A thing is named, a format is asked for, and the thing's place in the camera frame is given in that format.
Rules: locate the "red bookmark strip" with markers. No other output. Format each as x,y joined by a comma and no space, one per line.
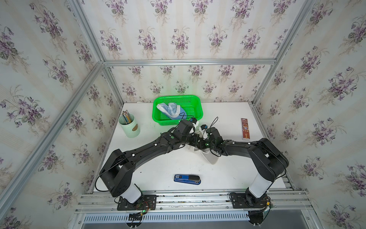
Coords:
245,129

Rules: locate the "blue baseball cap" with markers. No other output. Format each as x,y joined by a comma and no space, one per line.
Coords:
172,110

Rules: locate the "white baseball cap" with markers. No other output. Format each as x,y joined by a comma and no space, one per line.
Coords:
205,154

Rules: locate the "blue stapler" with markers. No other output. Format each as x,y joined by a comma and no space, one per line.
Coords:
187,179

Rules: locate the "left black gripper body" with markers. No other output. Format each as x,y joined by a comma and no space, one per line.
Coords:
194,139

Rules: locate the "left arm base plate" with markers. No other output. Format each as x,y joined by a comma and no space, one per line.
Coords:
144,203

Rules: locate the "mint green pencil cup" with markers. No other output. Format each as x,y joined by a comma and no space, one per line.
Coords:
131,130

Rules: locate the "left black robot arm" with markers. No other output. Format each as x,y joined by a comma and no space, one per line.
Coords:
117,171

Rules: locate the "aluminium front rail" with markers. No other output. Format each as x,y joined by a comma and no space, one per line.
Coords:
195,200

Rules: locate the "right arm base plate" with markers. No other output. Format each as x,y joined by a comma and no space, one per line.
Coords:
248,201

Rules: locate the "coloured pencils bundle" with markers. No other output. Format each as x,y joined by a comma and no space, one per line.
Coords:
126,116

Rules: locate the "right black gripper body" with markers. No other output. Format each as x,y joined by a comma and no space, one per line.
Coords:
206,143

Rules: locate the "green plastic basket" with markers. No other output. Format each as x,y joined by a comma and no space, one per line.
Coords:
190,103

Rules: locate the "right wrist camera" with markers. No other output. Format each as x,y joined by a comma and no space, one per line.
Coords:
203,127

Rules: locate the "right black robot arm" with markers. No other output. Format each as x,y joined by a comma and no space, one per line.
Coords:
267,159

